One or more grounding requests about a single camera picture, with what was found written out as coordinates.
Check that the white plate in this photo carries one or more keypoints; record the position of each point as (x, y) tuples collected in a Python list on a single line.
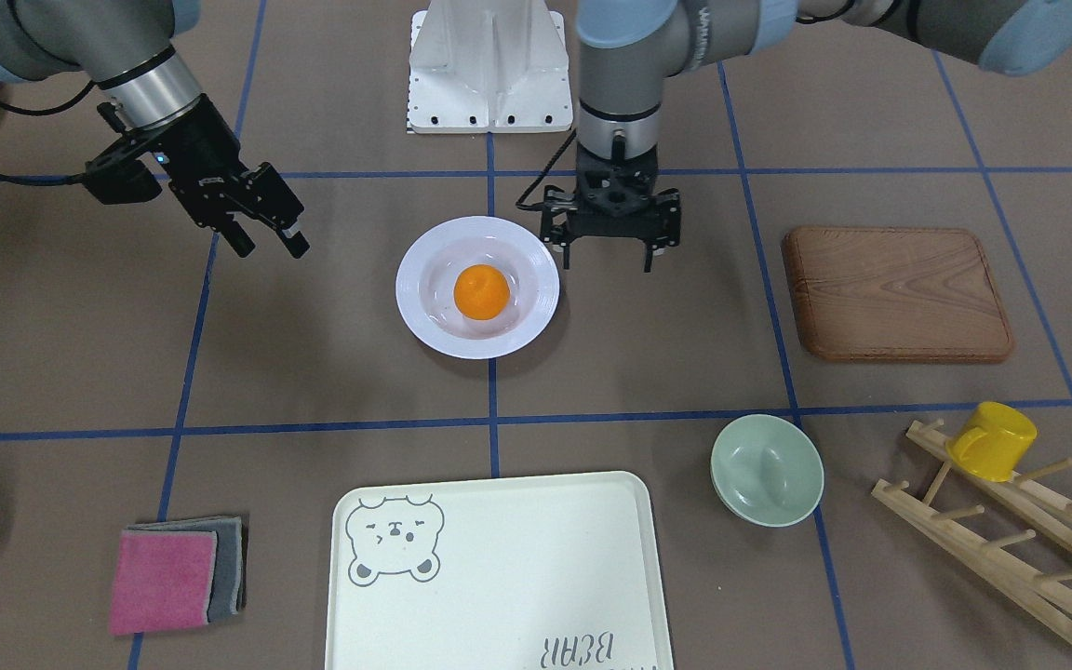
[(427, 273)]

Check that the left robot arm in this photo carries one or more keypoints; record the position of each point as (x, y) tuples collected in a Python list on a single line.
[(628, 49)]

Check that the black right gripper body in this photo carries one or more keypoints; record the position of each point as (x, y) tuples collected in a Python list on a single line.
[(198, 150)]

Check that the pink cloth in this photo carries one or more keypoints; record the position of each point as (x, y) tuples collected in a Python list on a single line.
[(163, 581)]

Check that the wooden dish rack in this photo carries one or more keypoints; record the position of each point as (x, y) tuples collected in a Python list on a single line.
[(1015, 535)]

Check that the orange fruit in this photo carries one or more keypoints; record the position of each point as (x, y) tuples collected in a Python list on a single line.
[(481, 292)]

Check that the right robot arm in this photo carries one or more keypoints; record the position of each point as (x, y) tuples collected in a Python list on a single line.
[(156, 107)]

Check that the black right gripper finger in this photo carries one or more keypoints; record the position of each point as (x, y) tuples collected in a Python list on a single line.
[(274, 203), (233, 233)]

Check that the wooden cutting board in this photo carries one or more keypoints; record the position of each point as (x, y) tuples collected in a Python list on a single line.
[(895, 294)]

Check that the grey cloth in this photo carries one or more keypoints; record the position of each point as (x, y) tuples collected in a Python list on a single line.
[(228, 576)]

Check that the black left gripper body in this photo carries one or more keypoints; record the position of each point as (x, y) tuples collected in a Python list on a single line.
[(667, 221)]

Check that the cream bear tray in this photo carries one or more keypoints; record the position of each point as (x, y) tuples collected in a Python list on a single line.
[(522, 572)]

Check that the green bowl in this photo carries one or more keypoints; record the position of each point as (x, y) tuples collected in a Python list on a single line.
[(767, 471)]

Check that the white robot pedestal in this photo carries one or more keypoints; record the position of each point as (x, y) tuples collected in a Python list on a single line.
[(488, 67)]

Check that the yellow cup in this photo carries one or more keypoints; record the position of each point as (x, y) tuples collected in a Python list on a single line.
[(992, 441)]

